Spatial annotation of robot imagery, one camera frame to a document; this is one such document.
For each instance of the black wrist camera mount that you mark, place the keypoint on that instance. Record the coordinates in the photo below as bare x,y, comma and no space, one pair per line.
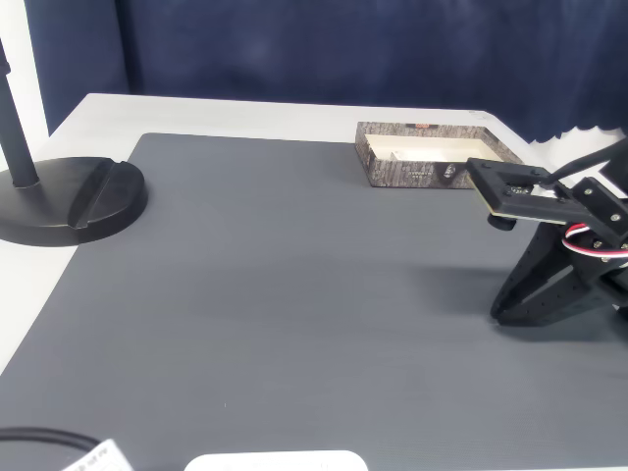
483,176

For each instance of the white printed label tag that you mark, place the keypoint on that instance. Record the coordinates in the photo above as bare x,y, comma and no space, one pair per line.
105,456

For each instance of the bark-patterned cardboard box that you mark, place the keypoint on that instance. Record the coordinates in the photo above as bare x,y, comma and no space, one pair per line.
392,174

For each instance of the small white rectangular block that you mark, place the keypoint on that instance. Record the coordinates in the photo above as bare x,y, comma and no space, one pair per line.
398,155

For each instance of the grey desk mat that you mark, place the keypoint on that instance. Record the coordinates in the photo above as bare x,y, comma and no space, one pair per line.
245,304

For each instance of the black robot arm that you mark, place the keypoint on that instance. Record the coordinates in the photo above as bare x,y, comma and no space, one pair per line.
618,172

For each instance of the dark blue curtain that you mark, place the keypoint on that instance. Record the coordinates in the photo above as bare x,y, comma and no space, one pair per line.
294,49

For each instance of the white rounded device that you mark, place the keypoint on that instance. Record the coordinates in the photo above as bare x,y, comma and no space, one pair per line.
275,463

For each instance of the black round-base stand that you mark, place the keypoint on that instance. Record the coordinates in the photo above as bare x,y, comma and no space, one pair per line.
73,206

